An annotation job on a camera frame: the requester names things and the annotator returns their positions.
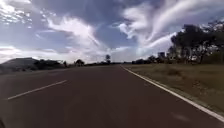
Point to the lone tall tree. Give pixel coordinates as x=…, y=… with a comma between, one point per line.
x=107, y=58

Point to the row of distant bushes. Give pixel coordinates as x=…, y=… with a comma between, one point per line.
x=50, y=64

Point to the group of dark trees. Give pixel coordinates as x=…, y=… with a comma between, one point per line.
x=193, y=43

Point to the dark hill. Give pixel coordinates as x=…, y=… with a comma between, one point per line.
x=18, y=63

